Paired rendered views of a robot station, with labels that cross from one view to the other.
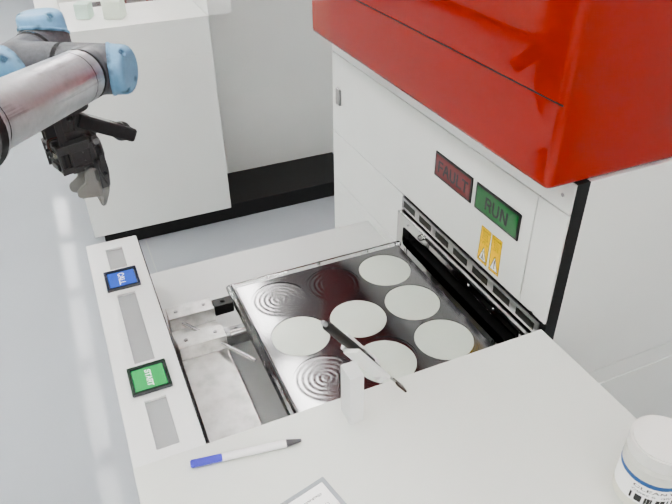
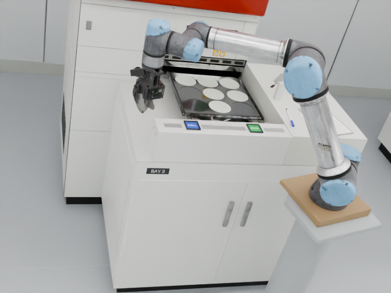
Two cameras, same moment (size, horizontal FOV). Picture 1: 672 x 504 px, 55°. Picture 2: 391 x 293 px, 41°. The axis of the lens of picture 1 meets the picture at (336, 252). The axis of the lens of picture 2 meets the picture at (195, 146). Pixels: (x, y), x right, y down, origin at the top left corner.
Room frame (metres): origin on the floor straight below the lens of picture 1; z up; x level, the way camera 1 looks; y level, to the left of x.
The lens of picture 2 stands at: (0.82, 2.07, 2.02)
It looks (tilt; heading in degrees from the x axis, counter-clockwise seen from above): 34 degrees down; 272
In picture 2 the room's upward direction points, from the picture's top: 14 degrees clockwise
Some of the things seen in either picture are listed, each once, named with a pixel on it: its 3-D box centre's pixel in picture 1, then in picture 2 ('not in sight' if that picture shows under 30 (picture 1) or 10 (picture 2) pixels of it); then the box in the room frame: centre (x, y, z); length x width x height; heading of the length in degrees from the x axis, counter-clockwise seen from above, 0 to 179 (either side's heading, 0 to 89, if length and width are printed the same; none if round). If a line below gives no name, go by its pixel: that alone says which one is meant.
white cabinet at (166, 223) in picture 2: not in sight; (211, 191); (0.75, 0.03, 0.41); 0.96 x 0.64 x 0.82; 23
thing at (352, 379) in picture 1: (363, 375); (279, 84); (0.59, -0.03, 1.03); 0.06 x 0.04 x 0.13; 113
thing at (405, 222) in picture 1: (455, 285); (199, 71); (0.96, -0.22, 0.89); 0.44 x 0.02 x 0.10; 23
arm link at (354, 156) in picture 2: not in sight; (341, 163); (0.34, 0.44, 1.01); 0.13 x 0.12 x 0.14; 83
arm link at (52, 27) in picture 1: (47, 46); (157, 37); (1.07, 0.47, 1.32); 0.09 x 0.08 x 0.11; 173
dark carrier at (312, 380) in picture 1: (358, 319); (213, 94); (0.86, -0.04, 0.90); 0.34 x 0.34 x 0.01; 23
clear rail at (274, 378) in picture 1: (260, 349); (224, 116); (0.79, 0.13, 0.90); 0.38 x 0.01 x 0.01; 23
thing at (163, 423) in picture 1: (142, 358); (220, 142); (0.78, 0.32, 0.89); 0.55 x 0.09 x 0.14; 23
